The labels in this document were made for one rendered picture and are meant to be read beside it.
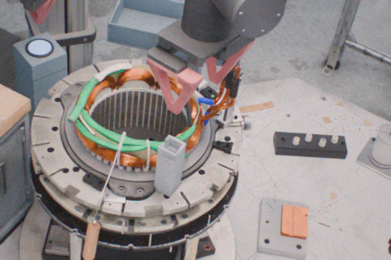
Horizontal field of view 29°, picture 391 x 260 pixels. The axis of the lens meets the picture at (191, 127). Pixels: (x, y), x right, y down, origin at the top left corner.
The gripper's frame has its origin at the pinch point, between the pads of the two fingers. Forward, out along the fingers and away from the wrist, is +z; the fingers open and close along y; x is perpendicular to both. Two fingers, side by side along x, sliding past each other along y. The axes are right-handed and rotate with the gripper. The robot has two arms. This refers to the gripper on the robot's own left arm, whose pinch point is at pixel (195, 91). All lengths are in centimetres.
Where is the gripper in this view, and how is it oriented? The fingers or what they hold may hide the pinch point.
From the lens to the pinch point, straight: 91.5
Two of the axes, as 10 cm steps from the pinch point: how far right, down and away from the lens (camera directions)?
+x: -7.9, -4.8, 3.9
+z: -1.3, 7.5, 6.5
